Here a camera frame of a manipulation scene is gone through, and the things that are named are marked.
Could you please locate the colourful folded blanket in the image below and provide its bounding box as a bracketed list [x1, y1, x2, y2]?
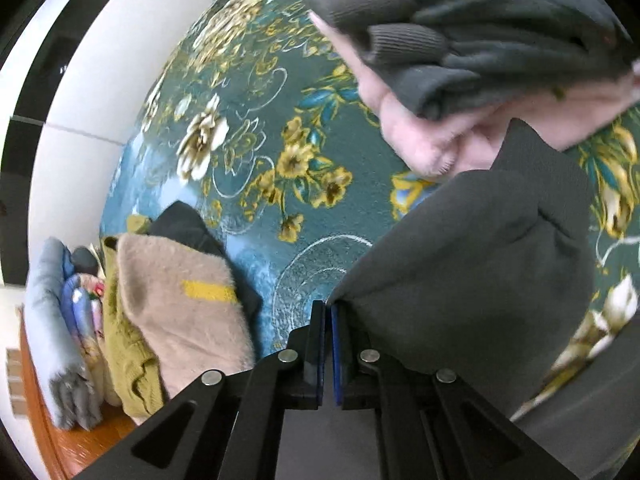
[61, 272, 108, 361]

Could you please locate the dark green ribbed sweater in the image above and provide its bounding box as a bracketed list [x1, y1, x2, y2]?
[287, 0, 637, 122]

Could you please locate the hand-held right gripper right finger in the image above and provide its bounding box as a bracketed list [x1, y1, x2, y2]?
[330, 302, 581, 480]

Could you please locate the teal floral blanket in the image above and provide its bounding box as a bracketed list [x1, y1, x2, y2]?
[97, 0, 640, 421]

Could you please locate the dark grey garment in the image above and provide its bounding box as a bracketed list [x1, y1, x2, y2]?
[327, 119, 597, 421]

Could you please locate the blue-grey folded quilt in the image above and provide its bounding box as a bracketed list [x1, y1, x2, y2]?
[24, 237, 104, 431]

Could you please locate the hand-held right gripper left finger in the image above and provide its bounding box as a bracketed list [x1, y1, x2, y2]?
[75, 301, 327, 480]

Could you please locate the olive knit sweater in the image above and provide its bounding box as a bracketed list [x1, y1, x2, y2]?
[100, 235, 168, 423]

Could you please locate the pink garment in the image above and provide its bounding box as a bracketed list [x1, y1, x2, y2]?
[307, 10, 640, 182]

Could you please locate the wooden bed frame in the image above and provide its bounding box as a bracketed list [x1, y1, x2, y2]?
[20, 305, 140, 480]

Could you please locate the beige fuzzy sweater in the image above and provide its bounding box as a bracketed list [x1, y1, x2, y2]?
[116, 234, 257, 401]

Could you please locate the black garment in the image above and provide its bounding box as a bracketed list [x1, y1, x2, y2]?
[147, 201, 264, 322]

